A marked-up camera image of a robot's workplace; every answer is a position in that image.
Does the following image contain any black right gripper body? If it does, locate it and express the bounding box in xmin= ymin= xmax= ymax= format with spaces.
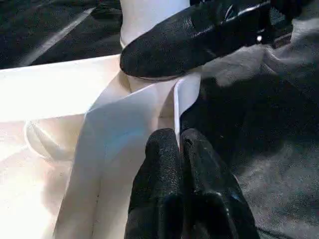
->
xmin=259 ymin=0 xmax=306 ymax=48

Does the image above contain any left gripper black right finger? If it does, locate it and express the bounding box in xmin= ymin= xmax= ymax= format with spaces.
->
xmin=180 ymin=128 xmax=260 ymax=239

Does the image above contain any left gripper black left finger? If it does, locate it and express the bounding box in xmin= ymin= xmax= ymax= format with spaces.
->
xmin=125 ymin=128 xmax=185 ymax=239

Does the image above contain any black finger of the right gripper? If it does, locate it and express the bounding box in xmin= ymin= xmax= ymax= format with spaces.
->
xmin=120 ymin=0 xmax=272 ymax=79

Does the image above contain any white plastic table leg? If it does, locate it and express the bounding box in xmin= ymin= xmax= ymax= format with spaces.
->
xmin=120 ymin=0 xmax=191 ymax=93

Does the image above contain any white plastic table top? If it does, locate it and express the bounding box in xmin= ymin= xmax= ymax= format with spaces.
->
xmin=0 ymin=54 xmax=202 ymax=239

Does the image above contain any black plastic mat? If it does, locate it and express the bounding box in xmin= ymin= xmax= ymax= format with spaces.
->
xmin=0 ymin=0 xmax=319 ymax=239

